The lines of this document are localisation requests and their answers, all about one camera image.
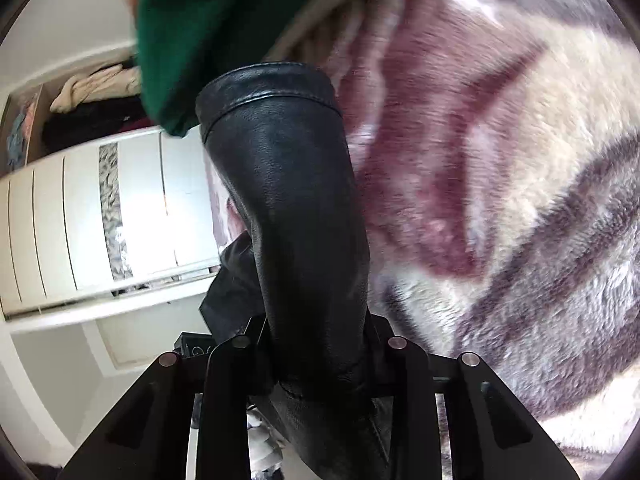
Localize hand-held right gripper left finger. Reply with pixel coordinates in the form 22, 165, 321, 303
57, 315, 273, 480

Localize green jacket with white stripes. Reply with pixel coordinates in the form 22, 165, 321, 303
135, 0, 351, 138

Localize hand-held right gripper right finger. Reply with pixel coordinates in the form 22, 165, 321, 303
367, 312, 583, 480

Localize floral plush blanket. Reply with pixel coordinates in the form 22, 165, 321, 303
207, 0, 640, 466

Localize black hanging clothes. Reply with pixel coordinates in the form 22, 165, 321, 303
41, 95, 161, 161

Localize pile of colourful folded clothes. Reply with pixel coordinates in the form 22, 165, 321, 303
5, 95, 43, 171

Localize white sliding-door wardrobe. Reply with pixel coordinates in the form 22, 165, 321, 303
0, 45, 221, 376

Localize black leather jacket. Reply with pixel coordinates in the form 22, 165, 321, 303
195, 62, 396, 480

